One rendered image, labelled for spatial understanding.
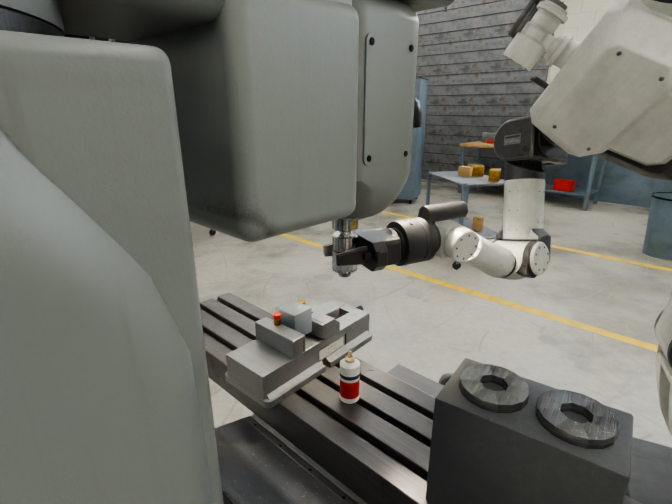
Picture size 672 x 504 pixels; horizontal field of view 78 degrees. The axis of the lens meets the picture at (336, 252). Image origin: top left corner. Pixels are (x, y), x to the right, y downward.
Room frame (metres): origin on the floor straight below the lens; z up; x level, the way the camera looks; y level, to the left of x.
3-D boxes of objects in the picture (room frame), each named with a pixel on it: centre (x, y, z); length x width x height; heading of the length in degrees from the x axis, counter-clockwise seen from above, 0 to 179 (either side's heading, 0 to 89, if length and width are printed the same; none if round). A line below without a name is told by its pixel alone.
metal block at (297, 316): (0.81, 0.09, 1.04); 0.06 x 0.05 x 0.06; 49
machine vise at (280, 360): (0.84, 0.07, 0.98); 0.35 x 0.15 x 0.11; 139
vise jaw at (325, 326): (0.86, 0.06, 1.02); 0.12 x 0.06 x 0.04; 49
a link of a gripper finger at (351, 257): (0.68, -0.03, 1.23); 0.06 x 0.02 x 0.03; 115
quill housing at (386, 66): (0.71, -0.01, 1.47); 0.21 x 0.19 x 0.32; 47
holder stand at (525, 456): (0.44, -0.26, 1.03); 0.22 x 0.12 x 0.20; 54
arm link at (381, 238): (0.75, -0.10, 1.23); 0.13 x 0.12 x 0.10; 25
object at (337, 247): (0.71, -0.02, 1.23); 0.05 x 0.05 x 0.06
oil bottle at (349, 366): (0.69, -0.03, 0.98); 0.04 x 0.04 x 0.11
